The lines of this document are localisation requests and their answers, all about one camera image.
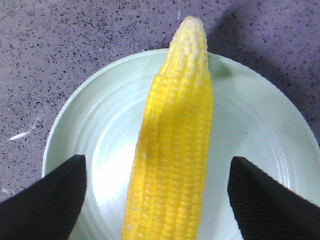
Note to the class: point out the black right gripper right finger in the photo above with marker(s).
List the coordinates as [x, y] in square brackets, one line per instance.
[264, 209]

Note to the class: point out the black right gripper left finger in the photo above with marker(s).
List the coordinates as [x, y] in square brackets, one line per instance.
[49, 209]

